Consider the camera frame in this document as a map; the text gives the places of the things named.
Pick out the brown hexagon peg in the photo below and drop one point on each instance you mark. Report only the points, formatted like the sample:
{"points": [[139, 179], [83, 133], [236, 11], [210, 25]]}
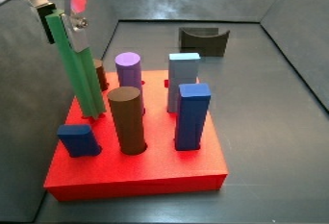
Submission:
{"points": [[100, 73]]}

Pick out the light blue arch peg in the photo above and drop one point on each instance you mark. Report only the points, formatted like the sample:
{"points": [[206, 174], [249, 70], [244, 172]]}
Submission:
{"points": [[182, 73]]}

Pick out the brown cylinder peg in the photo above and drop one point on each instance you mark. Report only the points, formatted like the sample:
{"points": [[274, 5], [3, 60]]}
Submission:
{"points": [[126, 108]]}

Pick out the dark blue square peg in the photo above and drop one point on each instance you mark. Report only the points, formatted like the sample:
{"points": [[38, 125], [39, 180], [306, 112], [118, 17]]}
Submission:
{"points": [[194, 101]]}

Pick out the purple cylinder peg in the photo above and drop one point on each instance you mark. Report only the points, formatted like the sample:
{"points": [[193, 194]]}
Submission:
{"points": [[129, 73]]}

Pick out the red peg board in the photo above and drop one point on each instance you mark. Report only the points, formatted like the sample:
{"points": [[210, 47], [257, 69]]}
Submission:
{"points": [[161, 170]]}

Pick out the short dark blue peg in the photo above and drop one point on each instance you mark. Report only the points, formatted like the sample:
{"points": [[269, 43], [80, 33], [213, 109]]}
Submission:
{"points": [[79, 140]]}

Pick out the green star peg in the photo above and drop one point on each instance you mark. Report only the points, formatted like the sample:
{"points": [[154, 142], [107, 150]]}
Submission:
{"points": [[79, 68]]}

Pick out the black curved holder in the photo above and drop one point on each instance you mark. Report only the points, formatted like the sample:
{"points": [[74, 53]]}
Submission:
{"points": [[206, 41]]}

